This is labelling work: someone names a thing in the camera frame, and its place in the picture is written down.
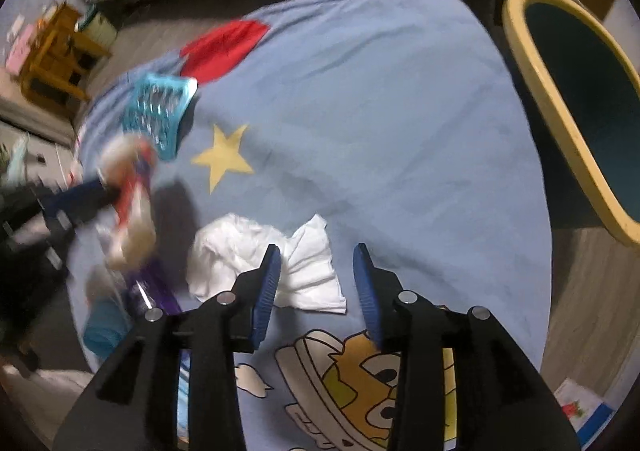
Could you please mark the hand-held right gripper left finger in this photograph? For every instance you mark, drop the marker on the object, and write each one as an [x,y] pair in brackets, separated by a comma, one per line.
[265,296]

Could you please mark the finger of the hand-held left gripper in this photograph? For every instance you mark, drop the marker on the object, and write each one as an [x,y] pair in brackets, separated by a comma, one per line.
[85,198]

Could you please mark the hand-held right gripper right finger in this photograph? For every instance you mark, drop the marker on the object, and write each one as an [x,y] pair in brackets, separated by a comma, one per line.
[367,296]

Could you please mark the colourful snack wrapper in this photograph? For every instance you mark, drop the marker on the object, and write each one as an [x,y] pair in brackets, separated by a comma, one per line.
[130,211]

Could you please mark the white tissue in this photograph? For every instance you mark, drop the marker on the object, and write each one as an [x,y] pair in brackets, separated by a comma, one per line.
[220,251]

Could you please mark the blue face mask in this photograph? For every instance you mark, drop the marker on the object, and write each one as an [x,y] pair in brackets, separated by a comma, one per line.
[102,331]

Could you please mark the teal plastic tray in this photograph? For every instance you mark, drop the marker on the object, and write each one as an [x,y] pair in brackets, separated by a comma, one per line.
[155,111]

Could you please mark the blue white snack package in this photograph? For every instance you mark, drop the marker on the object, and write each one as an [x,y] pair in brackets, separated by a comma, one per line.
[184,396]

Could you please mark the blue bin with yellow rim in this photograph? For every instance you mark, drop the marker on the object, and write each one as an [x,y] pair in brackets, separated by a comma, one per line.
[590,56]

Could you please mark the teal cloth item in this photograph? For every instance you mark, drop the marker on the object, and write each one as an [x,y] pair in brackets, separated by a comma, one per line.
[17,156]

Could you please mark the wooden nightstand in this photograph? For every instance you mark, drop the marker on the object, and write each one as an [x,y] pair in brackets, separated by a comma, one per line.
[55,56]

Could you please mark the pink box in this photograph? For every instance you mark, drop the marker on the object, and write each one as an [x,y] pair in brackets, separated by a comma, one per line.
[20,46]

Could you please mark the small white bin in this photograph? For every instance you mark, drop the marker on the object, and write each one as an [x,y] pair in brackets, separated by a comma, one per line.
[100,31]

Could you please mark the large blue white bag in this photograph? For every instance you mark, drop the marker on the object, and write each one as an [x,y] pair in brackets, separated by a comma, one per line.
[580,403]

